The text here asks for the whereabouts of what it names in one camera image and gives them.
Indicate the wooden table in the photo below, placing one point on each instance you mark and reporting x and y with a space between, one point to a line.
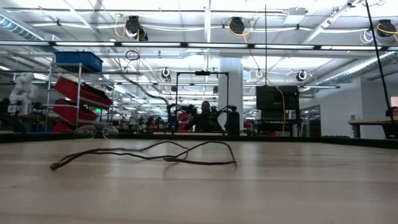
367 122

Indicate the black cylindrical bin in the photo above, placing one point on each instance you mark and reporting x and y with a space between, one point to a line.
234 123

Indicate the black robot station frame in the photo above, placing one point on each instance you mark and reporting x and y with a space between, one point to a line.
202 73

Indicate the blue plastic storage bin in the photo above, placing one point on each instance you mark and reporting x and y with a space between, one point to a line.
79 60

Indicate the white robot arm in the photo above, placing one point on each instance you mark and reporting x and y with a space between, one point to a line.
23 90

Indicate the black monitor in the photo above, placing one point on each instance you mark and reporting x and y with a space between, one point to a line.
276 98

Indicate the red plastic storage bin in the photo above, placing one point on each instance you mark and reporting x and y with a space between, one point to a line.
60 127
71 112
77 90

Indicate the thin black hanging rod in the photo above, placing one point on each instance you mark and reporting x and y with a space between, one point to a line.
265 46

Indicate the white round pillar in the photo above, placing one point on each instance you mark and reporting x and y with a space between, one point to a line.
230 93

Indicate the person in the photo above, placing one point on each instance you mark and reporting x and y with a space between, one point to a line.
205 119

